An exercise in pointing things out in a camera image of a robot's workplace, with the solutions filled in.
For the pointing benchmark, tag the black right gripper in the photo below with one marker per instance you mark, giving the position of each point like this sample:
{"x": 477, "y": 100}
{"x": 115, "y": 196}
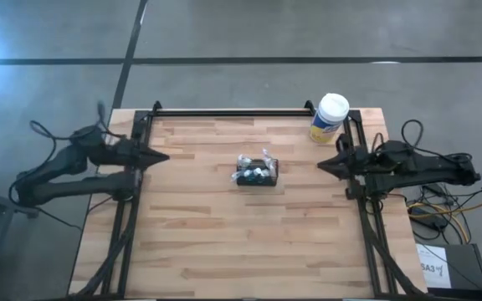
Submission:
{"x": 360, "y": 167}

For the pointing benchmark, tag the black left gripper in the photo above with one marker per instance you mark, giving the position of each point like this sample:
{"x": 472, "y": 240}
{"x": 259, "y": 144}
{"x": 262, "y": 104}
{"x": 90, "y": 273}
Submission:
{"x": 124, "y": 152}

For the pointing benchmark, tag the dark green white toothbrush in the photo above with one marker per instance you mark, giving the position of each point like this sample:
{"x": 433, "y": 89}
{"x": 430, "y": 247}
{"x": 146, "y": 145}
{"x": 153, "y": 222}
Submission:
{"x": 246, "y": 159}

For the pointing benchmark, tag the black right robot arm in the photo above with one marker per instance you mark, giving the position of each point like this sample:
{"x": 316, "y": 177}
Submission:
{"x": 433, "y": 167}

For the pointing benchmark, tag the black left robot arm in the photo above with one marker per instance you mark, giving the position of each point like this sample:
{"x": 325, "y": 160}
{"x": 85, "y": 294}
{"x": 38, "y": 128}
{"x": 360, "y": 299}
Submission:
{"x": 78, "y": 186}

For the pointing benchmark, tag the white yellow wipes canister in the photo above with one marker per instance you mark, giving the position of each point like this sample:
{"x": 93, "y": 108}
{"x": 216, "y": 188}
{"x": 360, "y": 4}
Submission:
{"x": 333, "y": 106}

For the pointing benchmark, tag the black power brick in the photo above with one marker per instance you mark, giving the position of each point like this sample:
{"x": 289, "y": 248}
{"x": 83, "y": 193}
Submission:
{"x": 427, "y": 219}

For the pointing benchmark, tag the white paper label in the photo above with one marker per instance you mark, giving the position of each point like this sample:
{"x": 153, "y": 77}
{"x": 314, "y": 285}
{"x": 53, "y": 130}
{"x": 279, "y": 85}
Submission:
{"x": 431, "y": 255}

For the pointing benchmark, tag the black furniture leg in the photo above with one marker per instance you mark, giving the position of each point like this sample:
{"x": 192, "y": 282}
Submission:
{"x": 2, "y": 200}

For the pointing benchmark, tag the black box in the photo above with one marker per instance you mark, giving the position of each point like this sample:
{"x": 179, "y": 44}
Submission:
{"x": 467, "y": 263}

